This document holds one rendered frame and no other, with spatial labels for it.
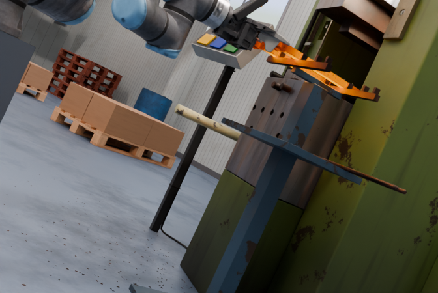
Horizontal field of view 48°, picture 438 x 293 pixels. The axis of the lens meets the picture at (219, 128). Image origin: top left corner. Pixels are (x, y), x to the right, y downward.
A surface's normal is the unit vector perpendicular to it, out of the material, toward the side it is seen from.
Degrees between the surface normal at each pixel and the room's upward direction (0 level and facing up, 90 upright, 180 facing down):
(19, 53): 90
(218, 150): 90
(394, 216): 90
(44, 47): 90
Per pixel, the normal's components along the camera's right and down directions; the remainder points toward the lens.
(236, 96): -0.60, -0.29
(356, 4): 0.35, 0.15
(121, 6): -0.47, -0.14
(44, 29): 0.68, 0.31
